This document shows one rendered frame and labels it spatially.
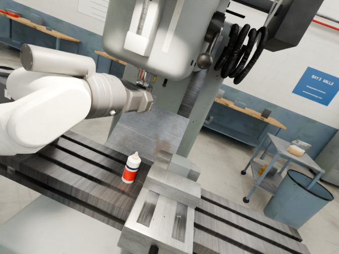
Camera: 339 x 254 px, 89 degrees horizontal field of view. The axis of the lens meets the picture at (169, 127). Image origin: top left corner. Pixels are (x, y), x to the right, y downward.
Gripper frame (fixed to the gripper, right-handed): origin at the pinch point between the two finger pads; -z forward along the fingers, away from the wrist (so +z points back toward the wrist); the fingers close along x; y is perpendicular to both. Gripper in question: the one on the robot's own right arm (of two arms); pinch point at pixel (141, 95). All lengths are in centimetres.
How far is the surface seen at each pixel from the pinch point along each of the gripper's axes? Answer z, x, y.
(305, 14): -30, -26, -37
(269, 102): -460, -47, -1
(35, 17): -226, 538, 20
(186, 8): 6.8, -8.5, -20.4
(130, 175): 0.5, -5.3, 24.3
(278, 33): -28.2, -21.7, -29.8
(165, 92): -35.0, 12.0, 3.7
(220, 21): -5.2, -10.9, -23.0
